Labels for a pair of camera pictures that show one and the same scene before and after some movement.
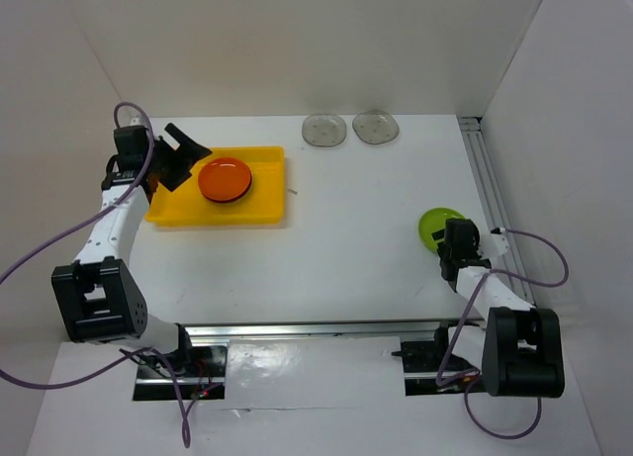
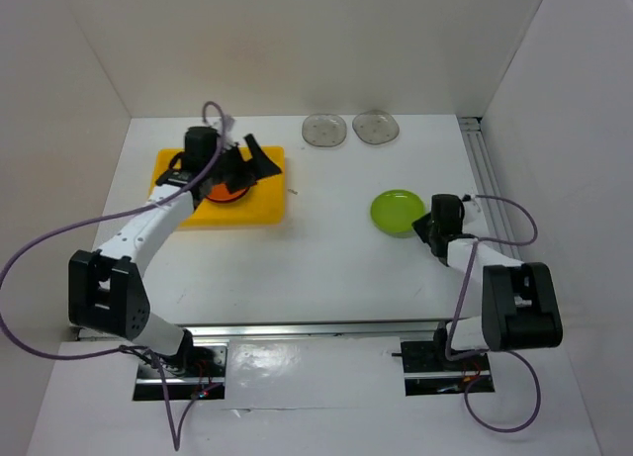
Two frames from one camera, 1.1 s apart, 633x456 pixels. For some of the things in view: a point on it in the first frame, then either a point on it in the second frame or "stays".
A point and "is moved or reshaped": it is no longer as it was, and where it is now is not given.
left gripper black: (188, 153) -> (247, 175)
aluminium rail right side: (481, 154) stays
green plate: (433, 221) is moved or reshaped
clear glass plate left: (324, 130) stays
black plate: (233, 199) stays
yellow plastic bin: (263, 204) stays
